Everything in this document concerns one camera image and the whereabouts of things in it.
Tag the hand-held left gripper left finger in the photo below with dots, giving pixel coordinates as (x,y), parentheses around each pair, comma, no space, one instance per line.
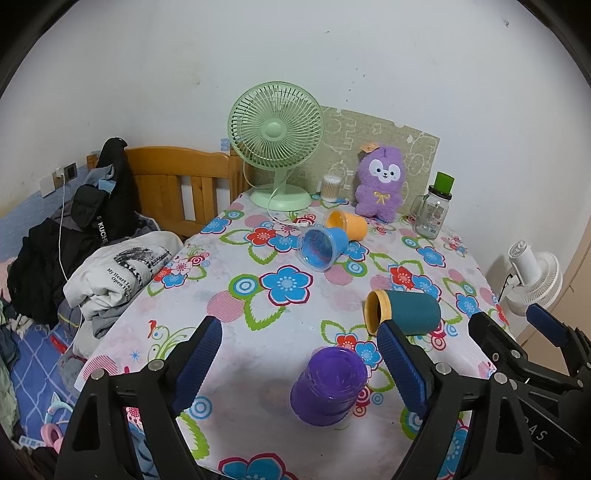
(198,362)

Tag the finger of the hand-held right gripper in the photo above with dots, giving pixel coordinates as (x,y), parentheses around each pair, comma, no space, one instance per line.
(496,344)
(549,325)

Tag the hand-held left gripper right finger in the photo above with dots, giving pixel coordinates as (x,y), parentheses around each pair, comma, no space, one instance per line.
(402,367)

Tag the teal cup with yellow inside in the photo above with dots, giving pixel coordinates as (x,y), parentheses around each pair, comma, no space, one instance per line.
(413,311)

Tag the purple cup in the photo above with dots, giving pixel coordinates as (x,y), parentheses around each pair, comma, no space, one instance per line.
(328,387)

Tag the blue cup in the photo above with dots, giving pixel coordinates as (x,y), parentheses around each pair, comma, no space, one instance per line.
(334,240)

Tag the orange cup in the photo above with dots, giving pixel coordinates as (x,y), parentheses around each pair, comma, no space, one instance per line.
(353,227)

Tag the white floor fan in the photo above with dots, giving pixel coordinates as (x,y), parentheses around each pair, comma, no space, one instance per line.
(535,277)

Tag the floral tablecloth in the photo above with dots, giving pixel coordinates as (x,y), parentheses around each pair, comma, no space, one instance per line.
(277,323)

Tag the white printed shirt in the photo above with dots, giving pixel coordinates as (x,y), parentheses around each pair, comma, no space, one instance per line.
(124,272)

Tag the glass jar with green lid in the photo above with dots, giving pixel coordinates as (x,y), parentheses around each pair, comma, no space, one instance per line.
(431,214)

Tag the blue patterned bed sheet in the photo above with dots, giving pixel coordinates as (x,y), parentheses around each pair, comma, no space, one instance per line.
(37,369)

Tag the pink headphones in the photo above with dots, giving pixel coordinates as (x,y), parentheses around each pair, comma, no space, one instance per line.
(51,434)

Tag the purple plush toy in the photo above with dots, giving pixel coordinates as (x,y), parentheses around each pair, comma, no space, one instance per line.
(381,194)

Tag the wooden bed headboard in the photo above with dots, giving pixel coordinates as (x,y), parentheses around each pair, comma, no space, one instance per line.
(157,184)

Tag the black clothing pile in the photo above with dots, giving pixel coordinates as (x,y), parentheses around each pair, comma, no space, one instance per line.
(37,267)

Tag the clear cotton swab container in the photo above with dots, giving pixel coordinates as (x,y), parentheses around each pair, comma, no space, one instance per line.
(332,189)

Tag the patterned foam board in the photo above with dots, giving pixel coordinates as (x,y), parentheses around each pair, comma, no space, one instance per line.
(351,134)

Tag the green desk fan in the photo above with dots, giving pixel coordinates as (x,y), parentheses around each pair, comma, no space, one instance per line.
(275,129)

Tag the wall socket panel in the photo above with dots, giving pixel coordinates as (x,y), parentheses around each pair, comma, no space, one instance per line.
(48,184)

